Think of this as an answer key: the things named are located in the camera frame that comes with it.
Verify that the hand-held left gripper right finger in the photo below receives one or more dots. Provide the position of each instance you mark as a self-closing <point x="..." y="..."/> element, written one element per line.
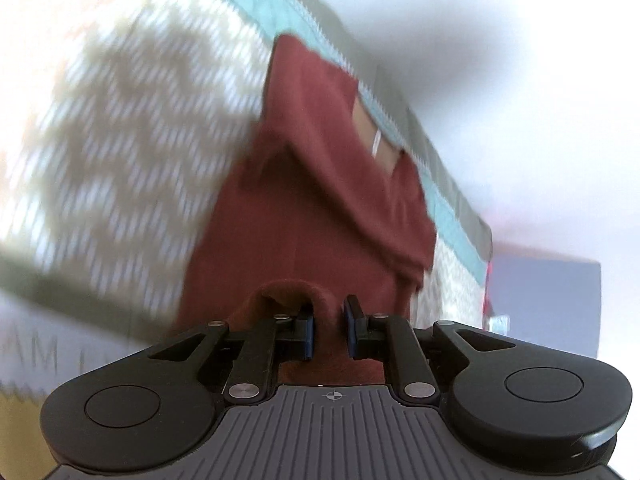
<point x="352" y="332"/>

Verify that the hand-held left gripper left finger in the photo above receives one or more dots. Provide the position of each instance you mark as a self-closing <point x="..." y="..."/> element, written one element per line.
<point x="309" y="335"/>

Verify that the maroon long-sleeved sweater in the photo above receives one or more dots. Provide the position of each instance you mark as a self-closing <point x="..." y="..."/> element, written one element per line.
<point x="300" y="210"/>

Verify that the zigzag patterned blanket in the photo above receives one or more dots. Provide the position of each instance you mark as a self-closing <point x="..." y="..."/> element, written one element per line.
<point x="125" y="135"/>

